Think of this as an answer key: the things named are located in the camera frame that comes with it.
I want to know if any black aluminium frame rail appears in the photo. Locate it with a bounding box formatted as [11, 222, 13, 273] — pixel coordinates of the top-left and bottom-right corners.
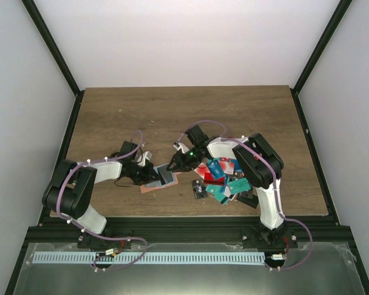
[6, 85, 369, 294]

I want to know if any blue VIP card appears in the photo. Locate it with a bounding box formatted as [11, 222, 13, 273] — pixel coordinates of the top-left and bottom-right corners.
[207, 160, 225, 179]

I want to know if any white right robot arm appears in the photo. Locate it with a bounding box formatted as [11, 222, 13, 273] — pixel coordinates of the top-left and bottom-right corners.
[168, 124, 284, 248]

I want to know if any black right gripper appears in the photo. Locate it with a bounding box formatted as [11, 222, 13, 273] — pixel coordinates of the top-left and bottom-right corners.
[167, 146, 202, 173]

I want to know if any white red circle card lower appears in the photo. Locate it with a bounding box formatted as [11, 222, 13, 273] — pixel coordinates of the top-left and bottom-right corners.
[218, 160, 235, 175]

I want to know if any teal card large right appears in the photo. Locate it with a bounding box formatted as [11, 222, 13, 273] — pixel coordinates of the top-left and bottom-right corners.
[227, 178, 252, 195]

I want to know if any black VIP card lower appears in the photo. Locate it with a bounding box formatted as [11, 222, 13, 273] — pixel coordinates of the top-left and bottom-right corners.
[191, 179, 208, 200]

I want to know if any grey metal tray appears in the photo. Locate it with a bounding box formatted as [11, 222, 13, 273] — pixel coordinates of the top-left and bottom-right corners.
[14, 243, 365, 294]

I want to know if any red stripe card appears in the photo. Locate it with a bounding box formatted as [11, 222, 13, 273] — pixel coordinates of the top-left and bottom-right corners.
[204, 173, 226, 186]

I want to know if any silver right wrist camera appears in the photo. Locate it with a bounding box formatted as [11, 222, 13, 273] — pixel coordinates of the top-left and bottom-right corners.
[173, 141, 189, 154]

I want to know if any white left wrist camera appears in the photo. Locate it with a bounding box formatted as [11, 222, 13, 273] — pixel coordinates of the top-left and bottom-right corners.
[137, 151, 153, 167]

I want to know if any black card right bottom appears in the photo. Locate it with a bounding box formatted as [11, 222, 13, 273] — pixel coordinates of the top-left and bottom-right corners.
[236, 190, 259, 209]

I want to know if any white slotted cable duct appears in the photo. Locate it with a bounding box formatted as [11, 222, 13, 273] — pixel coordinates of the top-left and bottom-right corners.
[32, 251, 265, 266]

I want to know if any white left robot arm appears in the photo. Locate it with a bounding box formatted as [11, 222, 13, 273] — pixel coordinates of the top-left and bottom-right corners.
[42, 141, 161, 248]

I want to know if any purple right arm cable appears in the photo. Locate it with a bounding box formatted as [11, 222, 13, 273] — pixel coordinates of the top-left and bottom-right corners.
[178, 120, 314, 272]

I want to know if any teal VIP card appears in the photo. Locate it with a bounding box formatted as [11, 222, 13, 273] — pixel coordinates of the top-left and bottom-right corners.
[206, 184, 226, 197]

